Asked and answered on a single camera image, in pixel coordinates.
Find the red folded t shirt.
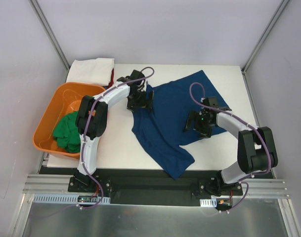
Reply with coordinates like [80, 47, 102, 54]
[107, 69, 114, 88]

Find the white folded t shirt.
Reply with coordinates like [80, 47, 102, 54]
[66, 58, 115, 86]

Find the green t shirt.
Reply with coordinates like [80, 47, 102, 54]
[52, 111, 81, 154]

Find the orange plastic basket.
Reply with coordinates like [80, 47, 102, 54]
[33, 82, 105, 159]

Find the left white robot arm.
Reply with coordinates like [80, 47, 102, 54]
[69, 66, 155, 192]

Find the blue t shirt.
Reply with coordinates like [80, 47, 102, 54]
[132, 70, 227, 180]

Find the left slotted cable duct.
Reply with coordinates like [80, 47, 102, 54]
[34, 194, 111, 205]

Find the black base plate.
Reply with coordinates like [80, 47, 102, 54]
[68, 168, 242, 205]

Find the right slotted cable duct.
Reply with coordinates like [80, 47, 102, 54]
[200, 198, 217, 208]

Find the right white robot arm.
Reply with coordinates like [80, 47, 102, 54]
[184, 97, 278, 197]

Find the aluminium frame rail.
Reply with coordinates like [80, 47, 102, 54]
[23, 174, 292, 199]

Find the slotted cable duct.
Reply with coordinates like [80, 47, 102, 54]
[34, 194, 111, 205]
[200, 198, 217, 208]

